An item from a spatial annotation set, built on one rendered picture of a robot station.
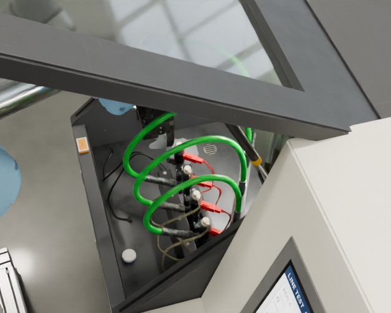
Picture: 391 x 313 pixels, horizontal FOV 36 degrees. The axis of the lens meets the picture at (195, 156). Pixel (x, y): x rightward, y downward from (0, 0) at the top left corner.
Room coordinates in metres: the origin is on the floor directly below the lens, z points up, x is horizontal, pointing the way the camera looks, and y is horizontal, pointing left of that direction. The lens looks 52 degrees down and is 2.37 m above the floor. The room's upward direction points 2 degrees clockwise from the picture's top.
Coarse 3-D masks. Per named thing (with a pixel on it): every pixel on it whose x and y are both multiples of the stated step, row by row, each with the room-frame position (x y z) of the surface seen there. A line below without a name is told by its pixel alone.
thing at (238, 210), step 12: (192, 180) 0.75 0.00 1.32; (204, 180) 0.75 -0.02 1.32; (216, 180) 0.76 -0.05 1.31; (228, 180) 0.77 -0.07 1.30; (168, 192) 0.73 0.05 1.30; (240, 192) 0.78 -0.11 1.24; (156, 204) 0.72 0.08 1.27; (240, 204) 0.78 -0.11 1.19; (144, 216) 0.71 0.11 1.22; (240, 216) 0.78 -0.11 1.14; (156, 228) 0.72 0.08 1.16
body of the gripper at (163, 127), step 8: (144, 112) 0.96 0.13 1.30; (152, 112) 0.96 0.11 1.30; (160, 112) 0.96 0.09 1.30; (144, 120) 0.95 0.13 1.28; (152, 120) 0.94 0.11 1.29; (168, 120) 0.95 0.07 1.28; (160, 128) 0.94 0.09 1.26; (168, 128) 0.94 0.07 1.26; (144, 136) 0.93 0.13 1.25; (152, 136) 0.93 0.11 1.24
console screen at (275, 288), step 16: (288, 240) 0.55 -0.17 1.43; (288, 256) 0.52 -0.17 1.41; (272, 272) 0.53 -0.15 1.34; (288, 272) 0.50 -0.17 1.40; (304, 272) 0.48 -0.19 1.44; (256, 288) 0.53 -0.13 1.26; (272, 288) 0.50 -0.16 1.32; (288, 288) 0.48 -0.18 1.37; (304, 288) 0.46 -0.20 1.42; (256, 304) 0.51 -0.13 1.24; (272, 304) 0.48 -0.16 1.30; (288, 304) 0.46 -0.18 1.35; (304, 304) 0.44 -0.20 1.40; (320, 304) 0.42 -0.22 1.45
